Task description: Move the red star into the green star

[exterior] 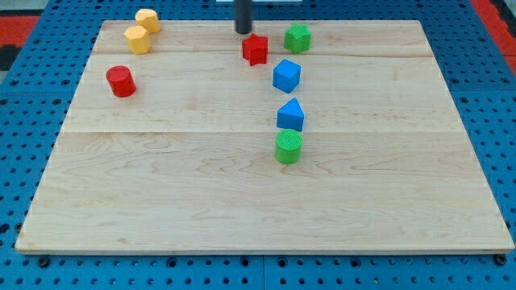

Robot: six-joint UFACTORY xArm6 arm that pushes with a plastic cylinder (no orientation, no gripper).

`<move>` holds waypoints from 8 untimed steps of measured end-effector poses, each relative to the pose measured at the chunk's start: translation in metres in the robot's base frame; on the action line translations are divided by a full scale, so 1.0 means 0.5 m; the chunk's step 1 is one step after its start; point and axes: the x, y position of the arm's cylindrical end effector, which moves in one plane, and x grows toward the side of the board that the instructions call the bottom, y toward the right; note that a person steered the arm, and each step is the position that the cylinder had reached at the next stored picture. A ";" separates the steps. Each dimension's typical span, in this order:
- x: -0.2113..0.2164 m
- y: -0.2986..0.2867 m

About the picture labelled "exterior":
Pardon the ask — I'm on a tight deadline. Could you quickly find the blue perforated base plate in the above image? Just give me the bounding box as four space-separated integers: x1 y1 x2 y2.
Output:
1 0 515 289

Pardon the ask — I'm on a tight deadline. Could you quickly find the green cylinder block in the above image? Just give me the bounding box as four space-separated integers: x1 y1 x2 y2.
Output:
275 129 303 164

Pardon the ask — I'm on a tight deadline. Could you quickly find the yellow hexagon block front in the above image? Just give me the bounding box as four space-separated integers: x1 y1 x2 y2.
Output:
123 26 152 55

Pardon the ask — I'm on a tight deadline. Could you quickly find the blue triangle block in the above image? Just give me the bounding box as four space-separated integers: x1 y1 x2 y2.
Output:
277 97 305 131

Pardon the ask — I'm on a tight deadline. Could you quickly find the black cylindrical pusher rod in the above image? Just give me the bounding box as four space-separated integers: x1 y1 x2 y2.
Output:
234 0 253 35

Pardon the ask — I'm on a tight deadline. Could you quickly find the green star block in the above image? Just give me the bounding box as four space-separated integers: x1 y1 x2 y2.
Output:
284 23 311 54

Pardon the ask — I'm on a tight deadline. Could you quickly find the yellow hexagon block rear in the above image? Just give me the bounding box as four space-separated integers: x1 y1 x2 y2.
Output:
135 8 161 33

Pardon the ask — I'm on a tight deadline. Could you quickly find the blue cube block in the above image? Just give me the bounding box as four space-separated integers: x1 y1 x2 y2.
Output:
273 59 302 93

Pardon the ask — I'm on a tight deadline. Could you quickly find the light wooden board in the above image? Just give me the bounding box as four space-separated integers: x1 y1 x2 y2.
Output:
15 20 514 255

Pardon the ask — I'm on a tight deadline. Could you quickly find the red cylinder block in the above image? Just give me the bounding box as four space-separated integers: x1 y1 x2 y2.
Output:
106 65 136 97

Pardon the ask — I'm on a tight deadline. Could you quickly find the yellow hexagon block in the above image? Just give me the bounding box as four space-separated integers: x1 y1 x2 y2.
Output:
135 8 161 33
123 26 152 55

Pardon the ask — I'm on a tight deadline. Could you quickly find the red star block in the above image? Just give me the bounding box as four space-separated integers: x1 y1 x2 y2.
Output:
242 33 268 66

